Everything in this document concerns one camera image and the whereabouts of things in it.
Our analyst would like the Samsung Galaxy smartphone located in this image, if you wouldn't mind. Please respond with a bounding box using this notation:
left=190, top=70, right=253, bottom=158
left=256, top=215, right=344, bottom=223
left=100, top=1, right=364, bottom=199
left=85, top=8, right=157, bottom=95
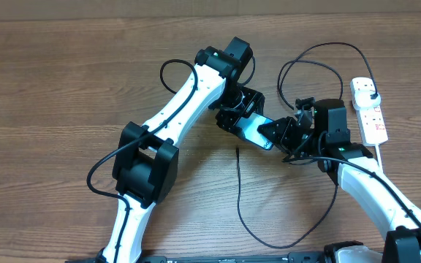
left=235, top=113, right=273, bottom=150

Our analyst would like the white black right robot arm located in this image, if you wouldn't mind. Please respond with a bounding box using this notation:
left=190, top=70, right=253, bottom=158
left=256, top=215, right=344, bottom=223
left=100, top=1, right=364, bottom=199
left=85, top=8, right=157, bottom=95
left=257, top=99, right=421, bottom=262

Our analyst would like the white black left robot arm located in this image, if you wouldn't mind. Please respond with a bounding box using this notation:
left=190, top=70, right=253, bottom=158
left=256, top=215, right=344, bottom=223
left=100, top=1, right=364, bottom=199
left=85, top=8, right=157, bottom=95
left=95, top=37, right=273, bottom=262

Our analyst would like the white charger plug adapter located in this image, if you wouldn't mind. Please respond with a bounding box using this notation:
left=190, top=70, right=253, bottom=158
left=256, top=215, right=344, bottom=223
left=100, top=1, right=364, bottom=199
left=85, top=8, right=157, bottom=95
left=352, top=90, right=382, bottom=110

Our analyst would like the white power strip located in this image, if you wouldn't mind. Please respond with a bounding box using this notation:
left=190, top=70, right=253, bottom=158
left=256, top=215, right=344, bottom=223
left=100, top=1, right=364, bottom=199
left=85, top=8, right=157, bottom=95
left=350, top=77, right=388, bottom=146

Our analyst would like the black charger cable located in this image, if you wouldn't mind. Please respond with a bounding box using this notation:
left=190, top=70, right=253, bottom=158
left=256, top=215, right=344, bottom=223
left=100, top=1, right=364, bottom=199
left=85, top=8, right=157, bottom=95
left=235, top=42, right=380, bottom=250

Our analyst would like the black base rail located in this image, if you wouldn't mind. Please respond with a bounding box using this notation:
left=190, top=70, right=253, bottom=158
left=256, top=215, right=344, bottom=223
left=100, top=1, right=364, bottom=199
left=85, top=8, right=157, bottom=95
left=64, top=240, right=387, bottom=263

